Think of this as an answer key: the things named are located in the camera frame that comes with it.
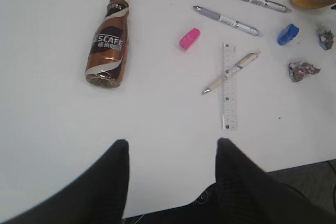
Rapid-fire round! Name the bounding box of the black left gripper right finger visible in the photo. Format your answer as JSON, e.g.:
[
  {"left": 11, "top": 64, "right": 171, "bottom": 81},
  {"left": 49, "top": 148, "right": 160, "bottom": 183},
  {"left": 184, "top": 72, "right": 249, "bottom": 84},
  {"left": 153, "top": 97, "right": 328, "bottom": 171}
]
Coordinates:
[{"left": 216, "top": 138, "right": 335, "bottom": 223}]

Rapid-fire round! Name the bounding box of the blue pencil sharpener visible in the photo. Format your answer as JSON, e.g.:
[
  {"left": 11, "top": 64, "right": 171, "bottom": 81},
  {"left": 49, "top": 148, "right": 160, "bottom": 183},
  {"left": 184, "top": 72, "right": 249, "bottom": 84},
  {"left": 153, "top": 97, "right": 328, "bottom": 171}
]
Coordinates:
[{"left": 277, "top": 24, "right": 299, "bottom": 45}]

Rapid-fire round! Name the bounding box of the transparent plastic ruler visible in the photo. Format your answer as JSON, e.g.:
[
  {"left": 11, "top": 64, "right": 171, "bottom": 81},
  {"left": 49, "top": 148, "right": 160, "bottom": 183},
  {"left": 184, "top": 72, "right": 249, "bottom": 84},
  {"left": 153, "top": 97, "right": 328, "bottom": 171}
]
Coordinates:
[{"left": 222, "top": 43, "right": 238, "bottom": 131}]

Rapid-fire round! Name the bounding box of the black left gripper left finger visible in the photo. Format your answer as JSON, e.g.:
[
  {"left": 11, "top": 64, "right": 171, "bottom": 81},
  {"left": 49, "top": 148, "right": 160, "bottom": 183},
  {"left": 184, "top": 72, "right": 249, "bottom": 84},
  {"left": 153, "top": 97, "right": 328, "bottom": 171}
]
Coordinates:
[{"left": 7, "top": 140, "right": 129, "bottom": 223}]

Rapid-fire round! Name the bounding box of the pink pencil sharpener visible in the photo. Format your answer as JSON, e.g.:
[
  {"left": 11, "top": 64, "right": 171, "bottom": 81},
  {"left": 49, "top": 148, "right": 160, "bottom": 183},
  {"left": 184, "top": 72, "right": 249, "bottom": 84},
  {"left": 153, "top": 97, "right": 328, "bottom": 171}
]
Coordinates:
[{"left": 179, "top": 28, "right": 201, "bottom": 51}]

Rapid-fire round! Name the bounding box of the grey pen near basket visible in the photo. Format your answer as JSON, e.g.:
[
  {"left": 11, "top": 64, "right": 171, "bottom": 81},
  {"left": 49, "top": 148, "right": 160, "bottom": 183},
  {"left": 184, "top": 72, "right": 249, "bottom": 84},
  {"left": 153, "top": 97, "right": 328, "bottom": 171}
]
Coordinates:
[{"left": 241, "top": 0, "right": 291, "bottom": 13}]

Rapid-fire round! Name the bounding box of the pink paper piece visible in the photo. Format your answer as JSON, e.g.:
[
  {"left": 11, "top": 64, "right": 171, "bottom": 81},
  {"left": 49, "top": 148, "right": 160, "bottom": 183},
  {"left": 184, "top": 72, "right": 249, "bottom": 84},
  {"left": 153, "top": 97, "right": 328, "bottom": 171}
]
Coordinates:
[{"left": 288, "top": 61, "right": 321, "bottom": 82}]

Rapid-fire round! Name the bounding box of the grey blue middle pen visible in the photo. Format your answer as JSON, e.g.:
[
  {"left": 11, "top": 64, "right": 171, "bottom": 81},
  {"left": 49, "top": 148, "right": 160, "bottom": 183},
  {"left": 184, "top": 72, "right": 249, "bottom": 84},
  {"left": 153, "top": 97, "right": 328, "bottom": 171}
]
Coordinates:
[{"left": 193, "top": 6, "right": 263, "bottom": 37}]

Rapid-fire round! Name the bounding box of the brown Nescafe coffee bottle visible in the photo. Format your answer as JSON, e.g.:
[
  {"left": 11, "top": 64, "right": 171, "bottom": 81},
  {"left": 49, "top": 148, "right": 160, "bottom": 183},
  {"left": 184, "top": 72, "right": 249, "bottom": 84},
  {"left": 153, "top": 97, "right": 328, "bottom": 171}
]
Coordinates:
[{"left": 85, "top": 0, "right": 130, "bottom": 89}]

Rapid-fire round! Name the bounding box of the cream coloured pen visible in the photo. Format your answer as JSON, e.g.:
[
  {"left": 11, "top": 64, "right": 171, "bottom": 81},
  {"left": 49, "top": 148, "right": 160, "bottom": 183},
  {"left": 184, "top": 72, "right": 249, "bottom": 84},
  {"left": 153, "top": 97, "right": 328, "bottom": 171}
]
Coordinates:
[{"left": 202, "top": 51, "right": 261, "bottom": 94}]

